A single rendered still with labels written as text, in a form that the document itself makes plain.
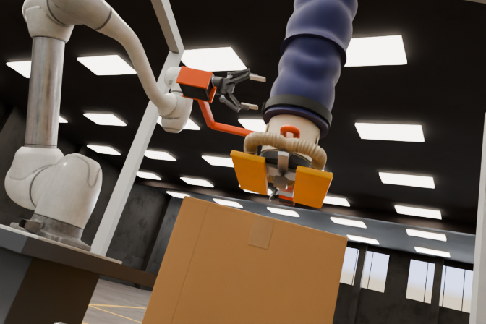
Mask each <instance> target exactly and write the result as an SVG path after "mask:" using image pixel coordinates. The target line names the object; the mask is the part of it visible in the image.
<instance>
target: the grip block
mask: <svg viewBox="0 0 486 324"><path fill-rule="evenodd" d="M212 74H213V73H212V72H209V71H205V70H201V69H194V68H190V67H183V66H182V67H181V69H180V71H179V75H178V77H177V79H176V83H179V87H180V88H181V90H182V93H183V94H182V97H184V98H190V99H194V100H197V101H204V102H208V103H212V101H213V97H214V95H215V92H216V87H214V84H213V80H212Z"/></svg>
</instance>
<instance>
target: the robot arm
mask: <svg viewBox="0 0 486 324"><path fill-rule="evenodd" d="M22 14H23V17H24V19H25V21H26V23H27V27H28V31H29V34H30V36H31V38H33V48H32V57H31V67H30V84H29V94H28V104H27V121H26V131H25V146H24V147H21V148H20V149H19V150H18V151H17V152H16V153H15V156H14V160H13V162H12V166H11V168H10V170H8V172H7V175H6V178H5V183H4V184H5V190H6V192H7V194H8V196H9V197H10V198H11V199H12V200H13V201H14V202H15V203H17V204H18V205H20V206H22V207H24V208H27V209H31V210H34V211H35V212H34V214H33V216H32V218H31V219H30V220H27V219H22V220H20V222H19V223H11V224H10V226H9V227H11V228H13V229H18V230H20V231H24V232H27V233H30V234H34V235H37V236H43V238H47V239H50V240H53V241H56V242H60V243H62V244H67V245H69V246H73V247H76V248H79V249H82V250H86V251H88V252H90V251H91V249H92V247H90V246H88V245H87V244H85V243H84V242H82V241H81V240H80V238H81V236H82V232H83V229H84V228H85V225H86V223H87V222H88V219H89V217H90V215H91V213H92V212H93V208H94V207H95V204H96V201H97V199H98V196H99V193H100V190H101V185H102V170H101V168H100V165H99V163H97V162H96V161H94V160H92V159H90V158H88V157H86V156H83V155H80V154H78V153H73V154H69V155H66V156H64V155H63V153H62V152H61V151H60V149H56V146H57V137H58V127H59V109H60V99H61V81H62V71H63V61H64V44H65V43H67V41H68V40H69V38H70V35H71V33H72V30H73V28H74V25H83V24H84V25H87V26H88V27H90V28H92V29H94V30H96V31H98V32H99V33H103V34H104V35H107V36H109V37H111V38H113V39H115V40H117V41H118V42H120V44H122V45H123V47H124V48H125V50H126V51H127V53H128V55H129V57H130V59H131V61H132V64H133V66H134V68H135V71H136V73H137V75H138V77H139V79H140V82H141V84H142V86H143V88H144V90H145V92H146V94H147V96H148V97H149V99H150V100H151V102H152V103H153V104H154V105H155V106H156V107H157V111H158V113H159V114H160V116H161V125H162V127H163V129H164V130H165V131H167V132H173V133H178V132H180V131H182V130H183V129H184V127H185V125H186V123H187V121H188V118H189V115H190V113H191V110H192V102H193V99H190V98H184V97H182V94H183V93H182V90H181V88H180V87H179V83H176V79H177V77H178V75H179V71H180V69H181V67H171V68H169V69H168V70H167V71H166V73H165V76H164V82H165V84H166V85H167V86H168V87H169V88H170V89H171V93H167V94H163V93H162V92H161V91H160V89H159V88H158V85H157V83H156V81H155V78H154V76H153V72H152V70H151V68H150V65H149V62H148V59H147V56H146V54H145V51H144V49H143V47H142V44H141V42H140V40H139V39H138V37H137V36H136V34H135V33H134V31H133V30H132V29H131V28H130V27H129V25H128V24H127V23H126V22H125V21H124V20H123V19H122V18H121V17H120V16H119V15H118V14H117V13H116V12H115V11H114V9H113V8H112V7H111V6H110V5H109V4H108V3H107V2H105V0H25V2H24V4H23V7H22ZM238 76H239V77H238ZM232 77H237V78H234V79H232V80H230V78H232ZM247 78H250V80H257V81H261V82H265V77H261V76H258V75H257V74H253V73H250V69H243V70H239V71H235V72H227V78H223V77H216V76H214V74H212V80H213V84H214V87H216V92H215V94H217V95H221V97H220V98H219V100H220V102H222V103H225V104H226V105H227V106H229V107H230V108H232V109H233V110H234V111H235V112H237V113H238V112H239V110H242V109H245V110H249V108H250V109H254V110H258V106H257V105H252V104H248V103H241V104H240V103H239V101H238V100H237V99H236V98H235V97H234V96H233V94H232V93H233V92H234V87H235V85H236V84H237V83H239V82H241V81H243V80H245V79H247ZM227 95H228V96H229V97H230V99H232V101H233V102H234V103H235V104H236V106H237V107H236V106H235V105H234V104H233V103H231V102H230V101H228V100H227V99H225V97H224V96H227Z"/></svg>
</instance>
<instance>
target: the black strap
mask: <svg viewBox="0 0 486 324"><path fill-rule="evenodd" d="M276 106H293V107H298V108H303V109H305V110H308V111H311V112H312V113H314V114H317V115H318V116H319V117H321V118H322V119H323V120H324V121H326V123H327V124H328V131H329V129H330V127H331V121H332V114H331V112H330V111H329V110H328V109H327V108H326V107H325V106H324V105H323V104H321V103H319V102H317V101H315V100H313V99H311V98H307V97H304V96H301V95H292V94H282V95H275V96H273V97H271V98H269V99H268V100H267V102H264V103H263V107H262V110H261V111H262V117H263V116H264V114H265V112H266V111H267V110H268V109H269V108H272V107H276Z"/></svg>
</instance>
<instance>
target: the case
mask: <svg viewBox="0 0 486 324"><path fill-rule="evenodd" d="M347 241H348V238H347V237H345V236H340V235H338V234H332V233H329V232H326V231H321V230H317V229H313V228H310V227H306V226H301V225H298V224H295V223H290V222H287V221H282V220H278V219H275V218H271V217H267V216H262V215H259V214H256V213H251V212H248V211H245V210H240V209H236V208H231V207H229V206H225V205H220V204H217V203H214V202H209V201H206V200H201V199H197V198H194V197H189V196H184V199H183V201H182V205H181V207H180V210H179V214H178V216H177V219H176V223H175V225H174V229H173V231H172V234H171V237H170V240H169V243H168V246H167V248H166V252H165V255H164V257H163V261H162V263H161V267H160V270H159V272H158V276H157V279H156V281H155V285H154V287H153V291H152V294H151V296H150V300H149V302H148V306H147V308H146V311H145V314H144V317H143V319H142V323H141V324H332V323H333V316H334V311H335V307H336V300H337V296H338V288H339V284H340V280H341V272H342V268H343V264H344V256H345V252H346V245H347Z"/></svg>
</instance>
